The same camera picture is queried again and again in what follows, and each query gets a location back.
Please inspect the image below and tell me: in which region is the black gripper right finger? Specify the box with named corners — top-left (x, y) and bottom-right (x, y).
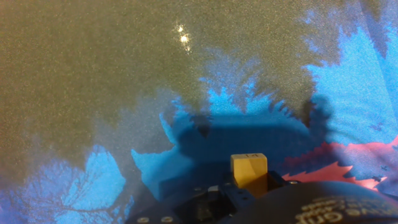
top-left (267, 170), bottom-right (290, 191)

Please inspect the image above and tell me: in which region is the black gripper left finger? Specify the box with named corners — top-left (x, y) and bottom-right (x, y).
top-left (124, 172), bottom-right (256, 224)

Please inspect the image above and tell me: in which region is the wooden Jenga block numbered 14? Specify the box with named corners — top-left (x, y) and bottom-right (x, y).
top-left (230, 152), bottom-right (269, 198)

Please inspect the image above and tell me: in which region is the blue black printed cloth mat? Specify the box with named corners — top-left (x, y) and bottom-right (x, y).
top-left (0, 0), bottom-right (398, 224)

